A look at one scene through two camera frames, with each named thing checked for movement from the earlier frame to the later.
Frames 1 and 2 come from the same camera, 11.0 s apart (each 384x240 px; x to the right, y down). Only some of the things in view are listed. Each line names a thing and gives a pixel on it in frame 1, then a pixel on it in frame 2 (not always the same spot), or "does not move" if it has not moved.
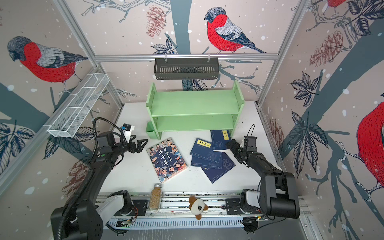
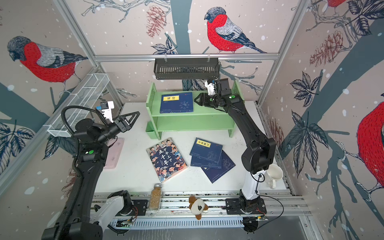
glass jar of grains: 156,197 does not move
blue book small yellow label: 220,138 to 179,102
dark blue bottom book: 214,174 does not move
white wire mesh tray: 70,118 does not move
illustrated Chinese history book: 167,159 does not move
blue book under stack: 197,162 does not move
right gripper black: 234,148 to 205,100
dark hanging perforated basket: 186,68 does not move
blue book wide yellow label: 203,149 does not move
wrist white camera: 127,129 to 106,107
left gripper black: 139,148 to 126,126
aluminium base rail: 177,205 does not move
